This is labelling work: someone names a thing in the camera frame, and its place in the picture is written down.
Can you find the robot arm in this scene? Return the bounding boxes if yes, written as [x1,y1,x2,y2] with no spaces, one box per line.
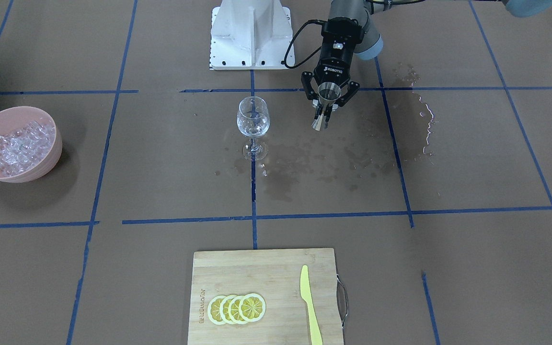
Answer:
[301,0,417,109]

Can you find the pink bowl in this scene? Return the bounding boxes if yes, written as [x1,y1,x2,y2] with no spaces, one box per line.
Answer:
[0,106,63,183]

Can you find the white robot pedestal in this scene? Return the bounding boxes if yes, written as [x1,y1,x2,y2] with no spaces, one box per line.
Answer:
[209,0,295,70]

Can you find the clear ice cubes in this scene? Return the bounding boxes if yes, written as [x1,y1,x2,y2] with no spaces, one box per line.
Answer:
[0,121,56,177]

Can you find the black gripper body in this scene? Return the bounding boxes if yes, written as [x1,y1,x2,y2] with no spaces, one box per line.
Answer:
[315,17,360,85]

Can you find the clear wine glass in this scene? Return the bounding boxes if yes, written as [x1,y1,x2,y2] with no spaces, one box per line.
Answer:
[236,96,270,161]

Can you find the yellow plastic knife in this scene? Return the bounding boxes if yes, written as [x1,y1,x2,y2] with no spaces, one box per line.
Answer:
[299,264,323,345]

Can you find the lemon slice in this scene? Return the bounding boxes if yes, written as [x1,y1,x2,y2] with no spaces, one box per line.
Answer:
[228,296,248,324]
[238,293,266,322]
[208,295,226,325]
[219,295,238,324]

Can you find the steel double jigger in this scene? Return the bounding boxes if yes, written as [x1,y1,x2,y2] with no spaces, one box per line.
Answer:
[312,81,342,131]

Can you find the bamboo cutting board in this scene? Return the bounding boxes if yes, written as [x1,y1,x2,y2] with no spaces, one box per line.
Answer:
[187,248,344,345]

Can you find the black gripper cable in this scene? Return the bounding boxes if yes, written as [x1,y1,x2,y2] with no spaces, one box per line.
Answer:
[283,19,325,69]

